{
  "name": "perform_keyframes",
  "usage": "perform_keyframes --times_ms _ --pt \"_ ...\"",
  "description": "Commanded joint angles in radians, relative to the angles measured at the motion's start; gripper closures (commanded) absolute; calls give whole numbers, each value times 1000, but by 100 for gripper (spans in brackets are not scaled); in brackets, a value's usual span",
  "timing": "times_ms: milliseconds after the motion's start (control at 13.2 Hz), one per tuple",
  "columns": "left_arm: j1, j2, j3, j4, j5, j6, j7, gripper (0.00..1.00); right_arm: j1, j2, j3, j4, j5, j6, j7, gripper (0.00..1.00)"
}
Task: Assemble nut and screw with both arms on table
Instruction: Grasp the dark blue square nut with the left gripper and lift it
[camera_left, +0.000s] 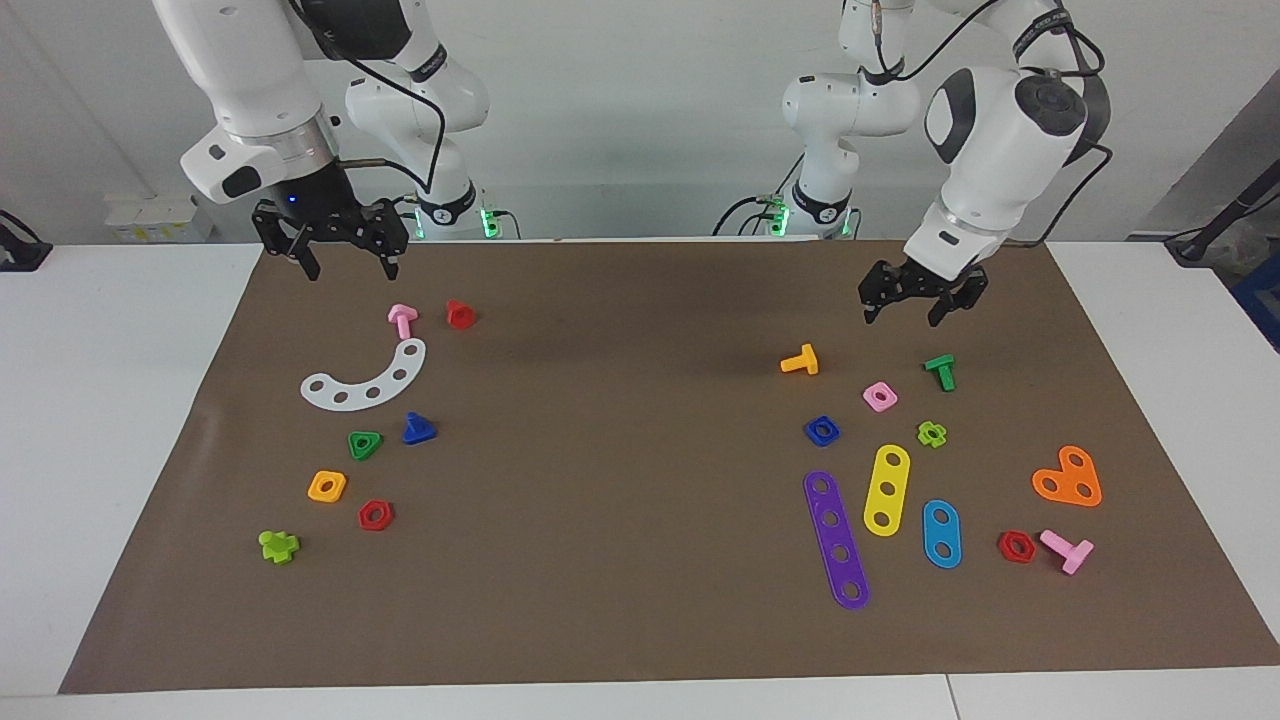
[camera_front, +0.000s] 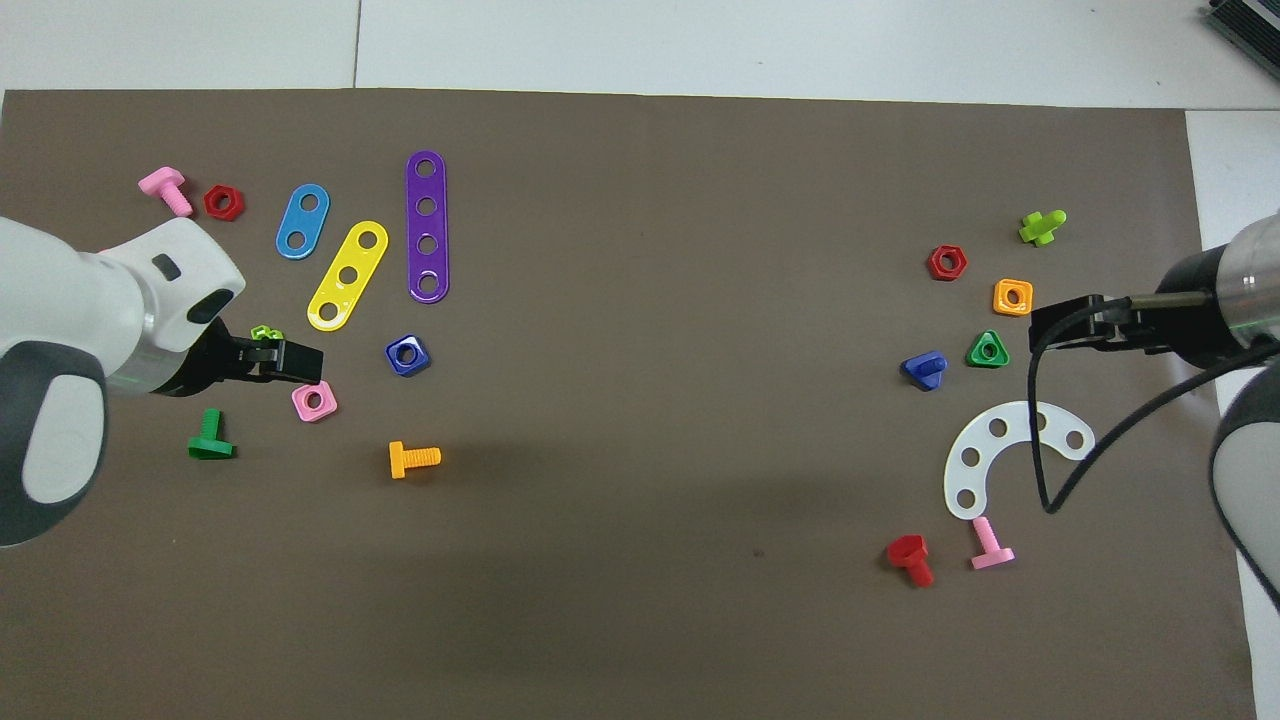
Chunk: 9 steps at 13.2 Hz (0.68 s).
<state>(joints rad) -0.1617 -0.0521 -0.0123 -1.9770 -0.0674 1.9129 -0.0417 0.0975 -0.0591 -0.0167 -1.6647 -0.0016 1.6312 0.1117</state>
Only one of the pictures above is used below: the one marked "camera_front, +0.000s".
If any brown table mat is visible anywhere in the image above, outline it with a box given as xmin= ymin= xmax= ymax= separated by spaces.
xmin=0 ymin=88 xmax=1259 ymax=720

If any yellow three-hole plastic plate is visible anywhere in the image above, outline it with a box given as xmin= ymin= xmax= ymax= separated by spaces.
xmin=307 ymin=220 xmax=389 ymax=332

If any black finned metal device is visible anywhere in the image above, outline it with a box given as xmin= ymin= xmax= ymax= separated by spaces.
xmin=1203 ymin=0 xmax=1280 ymax=56

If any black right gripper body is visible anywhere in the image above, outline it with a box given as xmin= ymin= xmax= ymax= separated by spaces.
xmin=1100 ymin=293 xmax=1177 ymax=354

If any dark green plastic screw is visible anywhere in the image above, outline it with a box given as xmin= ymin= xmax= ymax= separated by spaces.
xmin=187 ymin=408 xmax=237 ymax=461

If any pink square plastic nut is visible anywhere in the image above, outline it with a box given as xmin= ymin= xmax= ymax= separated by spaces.
xmin=291 ymin=381 xmax=339 ymax=423

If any orange plastic screw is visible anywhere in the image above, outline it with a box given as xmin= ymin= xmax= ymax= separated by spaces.
xmin=389 ymin=441 xmax=442 ymax=480

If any blue triangle-head plastic screw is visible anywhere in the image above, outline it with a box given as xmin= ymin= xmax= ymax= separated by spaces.
xmin=900 ymin=350 xmax=949 ymax=392

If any purple four-hole plastic plate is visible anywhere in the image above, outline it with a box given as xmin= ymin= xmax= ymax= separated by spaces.
xmin=405 ymin=150 xmax=451 ymax=304

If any pink plastic screw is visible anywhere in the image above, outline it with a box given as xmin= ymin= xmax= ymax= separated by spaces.
xmin=970 ymin=516 xmax=1016 ymax=572
xmin=138 ymin=166 xmax=194 ymax=219

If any blue square plastic nut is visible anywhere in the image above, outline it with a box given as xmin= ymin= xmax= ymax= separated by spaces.
xmin=385 ymin=334 xmax=433 ymax=378

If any blue two-hole plastic plate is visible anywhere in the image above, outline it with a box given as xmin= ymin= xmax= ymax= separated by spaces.
xmin=275 ymin=183 xmax=331 ymax=260

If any red plastic screw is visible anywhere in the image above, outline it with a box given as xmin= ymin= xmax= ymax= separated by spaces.
xmin=886 ymin=534 xmax=936 ymax=589

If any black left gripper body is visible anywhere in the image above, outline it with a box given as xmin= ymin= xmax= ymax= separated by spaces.
xmin=150 ymin=318 xmax=267 ymax=398

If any lime green plastic screw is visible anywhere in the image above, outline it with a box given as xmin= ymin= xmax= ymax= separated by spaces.
xmin=1018 ymin=209 xmax=1068 ymax=247

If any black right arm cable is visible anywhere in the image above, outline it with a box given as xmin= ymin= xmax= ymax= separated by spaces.
xmin=1028 ymin=295 xmax=1280 ymax=516

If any white curved plastic plate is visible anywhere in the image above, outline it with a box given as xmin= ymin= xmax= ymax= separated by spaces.
xmin=943 ymin=401 xmax=1097 ymax=522

